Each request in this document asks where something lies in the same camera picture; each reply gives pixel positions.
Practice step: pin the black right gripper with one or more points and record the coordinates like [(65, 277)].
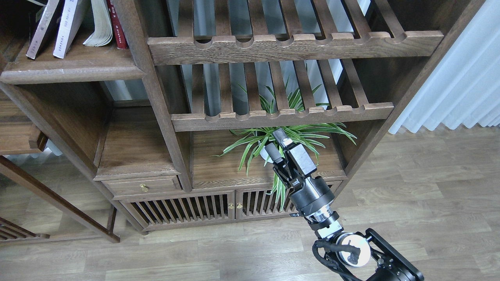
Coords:
[(311, 197)]

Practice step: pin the pale pink white book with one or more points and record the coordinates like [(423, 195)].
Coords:
[(72, 16)]

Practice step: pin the maroon book with white characters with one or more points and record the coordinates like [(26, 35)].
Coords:
[(50, 17)]

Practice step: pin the yellow and black book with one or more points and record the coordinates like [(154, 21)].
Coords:
[(35, 11)]

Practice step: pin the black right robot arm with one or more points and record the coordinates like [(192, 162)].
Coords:
[(334, 248)]

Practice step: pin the white plant pot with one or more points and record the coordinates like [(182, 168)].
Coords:
[(264, 154)]

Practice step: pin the green spider plant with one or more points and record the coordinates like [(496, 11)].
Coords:
[(255, 139)]

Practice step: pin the dark wooden bookshelf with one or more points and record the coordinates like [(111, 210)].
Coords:
[(157, 112)]

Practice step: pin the brass drawer knob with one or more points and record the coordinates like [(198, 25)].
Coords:
[(144, 188)]

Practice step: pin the red upright book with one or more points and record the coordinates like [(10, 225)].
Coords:
[(120, 39)]

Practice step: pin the white sheer curtain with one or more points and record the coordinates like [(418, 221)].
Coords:
[(464, 87)]

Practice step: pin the cream-paged upright book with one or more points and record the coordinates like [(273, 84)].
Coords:
[(103, 31)]

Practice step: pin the wooden side furniture frame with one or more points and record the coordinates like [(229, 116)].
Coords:
[(19, 135)]

